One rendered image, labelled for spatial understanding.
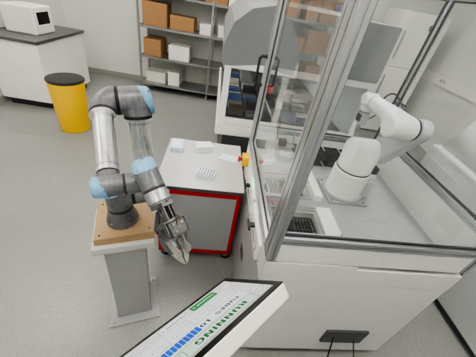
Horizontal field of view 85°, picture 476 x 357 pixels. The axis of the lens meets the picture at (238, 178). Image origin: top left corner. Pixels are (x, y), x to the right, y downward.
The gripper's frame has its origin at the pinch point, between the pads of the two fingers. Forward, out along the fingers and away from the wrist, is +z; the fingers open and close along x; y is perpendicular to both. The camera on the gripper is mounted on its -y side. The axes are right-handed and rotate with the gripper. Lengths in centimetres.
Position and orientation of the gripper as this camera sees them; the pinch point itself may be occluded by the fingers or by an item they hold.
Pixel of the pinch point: (183, 260)
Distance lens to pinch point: 90.6
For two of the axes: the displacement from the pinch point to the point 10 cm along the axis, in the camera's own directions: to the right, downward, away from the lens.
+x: 7.2, -3.2, 6.2
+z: 4.2, 9.1, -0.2
